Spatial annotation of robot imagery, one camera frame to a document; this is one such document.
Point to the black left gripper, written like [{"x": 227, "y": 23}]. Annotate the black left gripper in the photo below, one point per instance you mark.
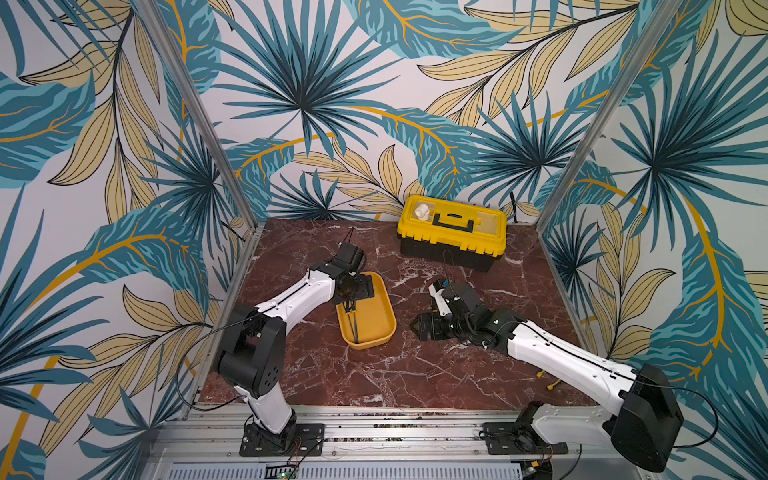
[{"x": 366, "y": 289}]

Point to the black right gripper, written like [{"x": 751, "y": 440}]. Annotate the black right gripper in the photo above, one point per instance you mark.
[{"x": 437, "y": 324}]

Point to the yellow black file tool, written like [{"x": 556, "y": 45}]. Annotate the yellow black file tool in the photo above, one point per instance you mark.
[{"x": 350, "y": 310}]

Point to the yellow plastic storage tray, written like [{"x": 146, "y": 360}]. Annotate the yellow plastic storage tray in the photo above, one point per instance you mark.
[{"x": 375, "y": 318}]

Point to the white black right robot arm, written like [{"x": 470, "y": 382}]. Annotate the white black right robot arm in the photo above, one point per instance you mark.
[{"x": 637, "y": 413}]

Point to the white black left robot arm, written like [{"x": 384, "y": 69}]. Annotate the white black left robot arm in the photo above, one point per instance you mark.
[{"x": 251, "y": 352}]

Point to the yellow black toolbox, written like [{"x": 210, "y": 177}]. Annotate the yellow black toolbox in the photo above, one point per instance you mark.
[{"x": 456, "y": 234}]

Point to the white tape roll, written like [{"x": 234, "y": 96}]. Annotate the white tape roll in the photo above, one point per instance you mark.
[{"x": 422, "y": 212}]

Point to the yellow handled pliers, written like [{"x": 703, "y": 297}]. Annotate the yellow handled pliers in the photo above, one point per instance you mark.
[{"x": 554, "y": 382}]

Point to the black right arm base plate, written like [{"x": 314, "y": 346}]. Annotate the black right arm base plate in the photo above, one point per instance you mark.
[{"x": 512, "y": 438}]

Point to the aluminium front rail frame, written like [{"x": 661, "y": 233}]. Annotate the aluminium front rail frame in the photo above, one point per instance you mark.
[{"x": 371, "y": 443}]

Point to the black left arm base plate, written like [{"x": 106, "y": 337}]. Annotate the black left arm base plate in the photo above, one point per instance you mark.
[{"x": 302, "y": 439}]

